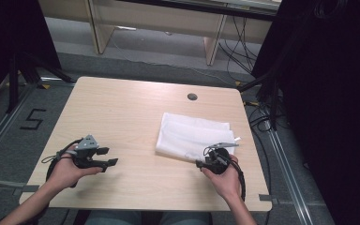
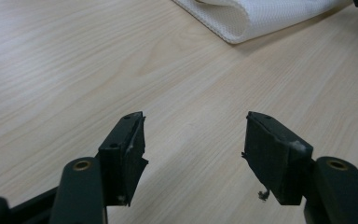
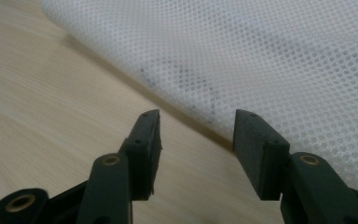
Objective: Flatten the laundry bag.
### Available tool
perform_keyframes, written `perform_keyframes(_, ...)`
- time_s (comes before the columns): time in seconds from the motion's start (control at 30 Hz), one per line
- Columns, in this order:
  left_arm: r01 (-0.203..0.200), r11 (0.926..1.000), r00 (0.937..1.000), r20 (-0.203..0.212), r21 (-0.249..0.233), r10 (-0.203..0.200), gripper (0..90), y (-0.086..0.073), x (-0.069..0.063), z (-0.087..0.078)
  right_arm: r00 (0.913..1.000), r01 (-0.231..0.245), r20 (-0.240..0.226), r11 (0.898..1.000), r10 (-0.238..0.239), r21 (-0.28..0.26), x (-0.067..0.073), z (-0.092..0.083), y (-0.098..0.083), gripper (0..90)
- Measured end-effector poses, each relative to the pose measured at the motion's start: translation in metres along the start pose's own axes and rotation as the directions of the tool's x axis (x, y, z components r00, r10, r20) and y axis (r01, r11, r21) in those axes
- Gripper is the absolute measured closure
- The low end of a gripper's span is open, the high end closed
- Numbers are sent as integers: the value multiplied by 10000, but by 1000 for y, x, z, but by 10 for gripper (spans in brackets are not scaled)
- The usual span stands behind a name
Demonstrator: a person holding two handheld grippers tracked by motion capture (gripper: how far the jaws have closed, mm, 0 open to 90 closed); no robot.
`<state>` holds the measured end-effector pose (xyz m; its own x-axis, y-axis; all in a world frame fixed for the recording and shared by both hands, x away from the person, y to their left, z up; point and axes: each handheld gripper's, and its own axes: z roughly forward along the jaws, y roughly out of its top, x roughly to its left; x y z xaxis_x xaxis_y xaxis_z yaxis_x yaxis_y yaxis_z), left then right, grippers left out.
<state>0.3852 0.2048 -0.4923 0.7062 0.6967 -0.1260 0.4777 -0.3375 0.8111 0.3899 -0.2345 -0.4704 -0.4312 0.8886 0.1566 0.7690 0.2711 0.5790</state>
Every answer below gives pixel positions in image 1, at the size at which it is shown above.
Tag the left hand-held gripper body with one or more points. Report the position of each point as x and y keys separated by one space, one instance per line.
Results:
x=86 y=156

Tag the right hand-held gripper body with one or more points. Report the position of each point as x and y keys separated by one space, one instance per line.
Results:
x=218 y=161

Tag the white cloth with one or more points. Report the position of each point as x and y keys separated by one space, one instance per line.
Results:
x=187 y=134

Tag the person's right hand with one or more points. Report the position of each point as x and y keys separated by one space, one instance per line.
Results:
x=228 y=182

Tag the person's left hand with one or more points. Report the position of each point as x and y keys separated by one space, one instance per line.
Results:
x=65 y=173

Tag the grey tape strip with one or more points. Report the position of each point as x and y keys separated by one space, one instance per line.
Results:
x=266 y=197
x=28 y=188

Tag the black metal stand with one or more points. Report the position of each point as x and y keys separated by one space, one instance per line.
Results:
x=273 y=93
x=13 y=81

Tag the black curtain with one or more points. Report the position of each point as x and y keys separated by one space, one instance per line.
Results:
x=331 y=93
x=9 y=31

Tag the light wooden desk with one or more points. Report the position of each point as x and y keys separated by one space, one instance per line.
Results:
x=156 y=22

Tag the metal floor rail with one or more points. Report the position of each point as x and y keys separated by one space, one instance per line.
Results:
x=3 y=125
x=289 y=175

